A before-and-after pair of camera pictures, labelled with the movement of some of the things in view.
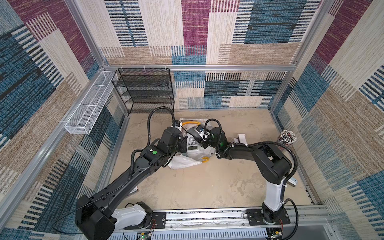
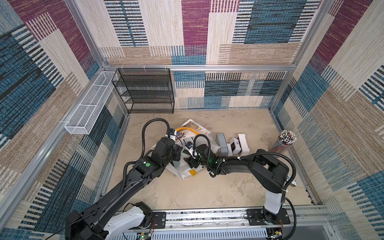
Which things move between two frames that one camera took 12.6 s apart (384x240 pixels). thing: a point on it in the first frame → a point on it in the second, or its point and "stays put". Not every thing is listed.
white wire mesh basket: (83, 118) stays put
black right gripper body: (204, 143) → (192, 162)
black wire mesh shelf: (143, 89) stays put
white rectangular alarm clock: (242, 138) stays put
